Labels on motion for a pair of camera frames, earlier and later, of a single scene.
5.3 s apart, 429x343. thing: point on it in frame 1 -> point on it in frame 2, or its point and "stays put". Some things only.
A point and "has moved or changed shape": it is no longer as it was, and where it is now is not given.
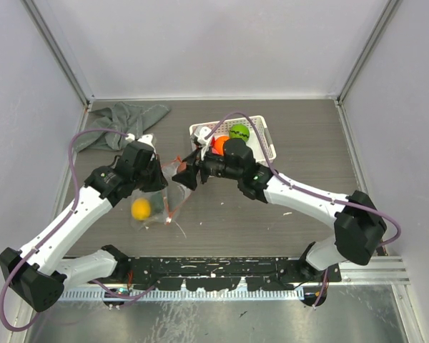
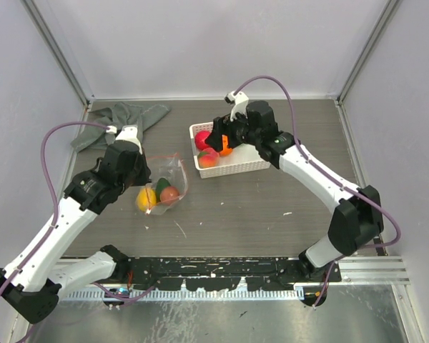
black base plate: (216, 274) stays put
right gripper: (194, 163) -> (214, 139)
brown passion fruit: (182, 166) -> (169, 194)
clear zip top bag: (161, 206) has moved or changed shape
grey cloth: (124, 121) stays put
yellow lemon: (141, 209) has moved or changed shape
